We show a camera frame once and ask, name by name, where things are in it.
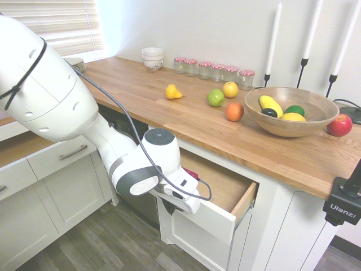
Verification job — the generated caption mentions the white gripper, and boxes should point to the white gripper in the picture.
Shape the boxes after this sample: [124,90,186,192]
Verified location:
[154,171,202,216]

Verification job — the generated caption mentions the white kitchen drawer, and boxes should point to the white kitchen drawer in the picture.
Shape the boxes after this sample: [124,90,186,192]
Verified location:
[169,148,259,246]

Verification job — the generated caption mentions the stainless steel dishwasher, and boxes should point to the stainless steel dishwasher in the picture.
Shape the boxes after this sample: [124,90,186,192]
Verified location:
[97,104,160,230]

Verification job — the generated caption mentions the white cabinet door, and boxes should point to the white cabinet door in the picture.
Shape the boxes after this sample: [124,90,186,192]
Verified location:
[157,197,235,271]

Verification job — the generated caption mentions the yellow pear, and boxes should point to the yellow pear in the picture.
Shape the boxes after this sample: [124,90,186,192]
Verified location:
[165,84,183,100]

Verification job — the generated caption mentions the orange fruit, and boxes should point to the orange fruit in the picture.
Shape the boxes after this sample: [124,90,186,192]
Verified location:
[224,102,245,123]

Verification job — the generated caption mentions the green apple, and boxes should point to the green apple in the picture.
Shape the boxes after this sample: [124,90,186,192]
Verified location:
[207,89,226,107]

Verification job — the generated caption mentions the yellow apple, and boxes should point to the yellow apple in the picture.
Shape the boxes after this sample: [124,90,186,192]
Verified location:
[222,81,239,99]

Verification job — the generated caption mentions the dark avocado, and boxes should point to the dark avocado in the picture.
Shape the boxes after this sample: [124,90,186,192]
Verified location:
[261,107,279,119]

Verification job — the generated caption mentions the large wooden bowl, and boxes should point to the large wooden bowl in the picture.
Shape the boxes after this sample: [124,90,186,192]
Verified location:
[244,86,340,138]

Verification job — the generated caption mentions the glass jar red checked lid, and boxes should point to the glass jar red checked lid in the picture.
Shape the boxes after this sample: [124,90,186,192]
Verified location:
[184,59,198,77]
[211,64,226,83]
[239,69,256,91]
[223,65,239,84]
[173,57,186,75]
[198,61,213,80]

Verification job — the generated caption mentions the white bowl with floral print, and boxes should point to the white bowl with floral print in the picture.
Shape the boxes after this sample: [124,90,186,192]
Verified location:
[143,59,164,71]

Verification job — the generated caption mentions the white side cabinet unit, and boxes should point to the white side cabinet unit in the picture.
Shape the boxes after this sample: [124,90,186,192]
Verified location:
[0,120,120,271]

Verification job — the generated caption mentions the yellow banana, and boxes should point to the yellow banana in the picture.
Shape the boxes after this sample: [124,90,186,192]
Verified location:
[258,95,284,119]

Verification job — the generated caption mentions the plain white bowl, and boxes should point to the plain white bowl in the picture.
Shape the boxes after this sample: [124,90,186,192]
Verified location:
[142,54,165,63]
[141,47,165,57]

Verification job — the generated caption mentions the yellow lemon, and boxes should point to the yellow lemon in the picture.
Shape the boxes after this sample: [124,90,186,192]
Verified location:
[280,112,306,123]

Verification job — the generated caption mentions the green lime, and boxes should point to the green lime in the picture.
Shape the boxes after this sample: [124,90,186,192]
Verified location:
[284,104,306,117]

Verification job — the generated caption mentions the black candle holder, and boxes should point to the black candle holder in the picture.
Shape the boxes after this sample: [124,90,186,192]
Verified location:
[296,58,310,90]
[255,73,271,90]
[325,73,339,99]

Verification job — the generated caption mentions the stack of white plates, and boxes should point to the stack of white plates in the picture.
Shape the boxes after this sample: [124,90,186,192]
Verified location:
[64,57,86,72]

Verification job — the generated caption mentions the red apple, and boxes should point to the red apple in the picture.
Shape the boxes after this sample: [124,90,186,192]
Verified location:
[327,113,354,137]

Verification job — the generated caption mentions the white taper candle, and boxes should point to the white taper candle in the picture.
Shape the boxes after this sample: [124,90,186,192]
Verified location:
[332,0,361,76]
[266,2,283,76]
[303,0,324,60]

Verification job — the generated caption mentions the dark round lamp base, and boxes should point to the dark round lamp base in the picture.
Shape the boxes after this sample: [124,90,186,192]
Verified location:
[339,106,361,126]

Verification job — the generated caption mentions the beige window blinds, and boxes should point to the beige window blinds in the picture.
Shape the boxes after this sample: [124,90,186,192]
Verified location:
[0,0,105,57]

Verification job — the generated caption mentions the red wrist camera mount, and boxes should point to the red wrist camera mount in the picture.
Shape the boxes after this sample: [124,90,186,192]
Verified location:
[183,168,200,180]

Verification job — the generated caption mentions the grey braided cable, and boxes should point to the grey braided cable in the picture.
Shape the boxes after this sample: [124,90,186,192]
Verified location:
[64,58,213,202]

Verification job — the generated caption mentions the white base cabinet frame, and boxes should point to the white base cabinet frame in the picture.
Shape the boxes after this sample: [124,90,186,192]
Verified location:
[148,125,339,271]

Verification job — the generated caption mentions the black Ulanzi camera clamp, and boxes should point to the black Ulanzi camera clamp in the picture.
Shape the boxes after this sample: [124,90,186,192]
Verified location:
[322,158,361,227]

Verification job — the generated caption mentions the black cable tie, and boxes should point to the black cable tie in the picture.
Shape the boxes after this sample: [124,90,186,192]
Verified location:
[0,37,47,111]

